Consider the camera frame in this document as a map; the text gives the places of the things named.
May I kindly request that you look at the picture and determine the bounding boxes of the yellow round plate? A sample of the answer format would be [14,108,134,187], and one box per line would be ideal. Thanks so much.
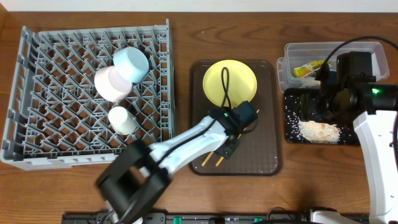
[203,60,257,108]

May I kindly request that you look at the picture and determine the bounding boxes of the food scraps in bowl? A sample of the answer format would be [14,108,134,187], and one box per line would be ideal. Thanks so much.
[284,95,352,144]

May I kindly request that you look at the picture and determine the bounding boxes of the black rectangular waste bin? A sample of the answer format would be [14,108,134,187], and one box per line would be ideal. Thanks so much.
[283,88,361,146]

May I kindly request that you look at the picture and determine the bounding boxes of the dark brown serving tray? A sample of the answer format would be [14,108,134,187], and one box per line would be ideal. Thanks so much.
[189,60,283,176]

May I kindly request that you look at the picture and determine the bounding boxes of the grey plastic dishwasher rack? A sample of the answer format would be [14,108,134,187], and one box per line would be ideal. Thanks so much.
[1,24,175,170]

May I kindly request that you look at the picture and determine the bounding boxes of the light blue bowl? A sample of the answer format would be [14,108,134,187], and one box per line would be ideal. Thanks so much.
[113,47,149,83]

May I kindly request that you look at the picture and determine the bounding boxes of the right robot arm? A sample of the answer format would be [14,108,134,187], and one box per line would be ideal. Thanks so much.
[300,51,397,223]

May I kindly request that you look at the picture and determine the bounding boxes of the pink small bowl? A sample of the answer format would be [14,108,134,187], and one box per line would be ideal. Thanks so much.
[94,66,132,103]

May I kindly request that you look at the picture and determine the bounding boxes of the green orange snack wrapper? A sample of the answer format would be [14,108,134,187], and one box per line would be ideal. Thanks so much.
[294,60,324,78]

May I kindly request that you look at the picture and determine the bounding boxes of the white paper cup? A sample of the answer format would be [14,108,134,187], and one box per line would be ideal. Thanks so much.
[108,106,137,135]

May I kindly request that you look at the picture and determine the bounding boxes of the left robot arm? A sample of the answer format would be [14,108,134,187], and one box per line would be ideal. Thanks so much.
[96,101,258,223]

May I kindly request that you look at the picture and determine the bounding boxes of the clear plastic waste bin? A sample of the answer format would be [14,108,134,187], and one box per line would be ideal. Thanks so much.
[277,42,390,92]

